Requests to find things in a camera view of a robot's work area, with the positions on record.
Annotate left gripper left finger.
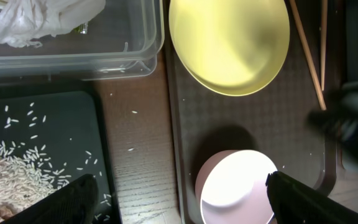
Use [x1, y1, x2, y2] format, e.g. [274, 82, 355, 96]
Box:
[3, 174, 98, 224]

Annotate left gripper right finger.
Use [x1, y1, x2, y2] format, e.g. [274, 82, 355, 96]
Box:
[265, 171, 358, 224]

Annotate pink bowl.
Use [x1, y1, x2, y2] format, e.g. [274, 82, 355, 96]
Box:
[195, 150, 277, 224]

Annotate rice food scraps pile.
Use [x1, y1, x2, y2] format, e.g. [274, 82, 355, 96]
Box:
[0, 156, 61, 221]

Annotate yellow plate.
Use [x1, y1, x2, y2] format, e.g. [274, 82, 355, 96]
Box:
[168, 0, 290, 96]

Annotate green snack wrapper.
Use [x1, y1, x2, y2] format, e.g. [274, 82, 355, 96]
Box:
[73, 22, 88, 34]

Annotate white napkin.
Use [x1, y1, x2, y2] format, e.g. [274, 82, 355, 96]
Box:
[0, 0, 106, 48]

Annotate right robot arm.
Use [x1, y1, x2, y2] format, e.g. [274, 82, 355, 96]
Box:
[307, 85, 358, 164]

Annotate black waste tray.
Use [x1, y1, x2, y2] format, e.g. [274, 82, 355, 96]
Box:
[0, 91, 122, 223]

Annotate clear plastic waste bin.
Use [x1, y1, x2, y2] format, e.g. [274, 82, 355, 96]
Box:
[0, 0, 164, 80]

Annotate dark brown serving tray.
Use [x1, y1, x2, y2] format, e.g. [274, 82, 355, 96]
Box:
[165, 0, 344, 224]

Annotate left wooden chopstick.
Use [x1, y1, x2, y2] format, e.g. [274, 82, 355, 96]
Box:
[289, 0, 326, 111]

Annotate wooden chopstick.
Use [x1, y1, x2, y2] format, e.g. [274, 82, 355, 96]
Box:
[289, 0, 326, 111]
[320, 0, 328, 91]

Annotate right wooden chopstick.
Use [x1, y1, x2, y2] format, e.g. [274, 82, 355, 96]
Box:
[320, 0, 328, 91]

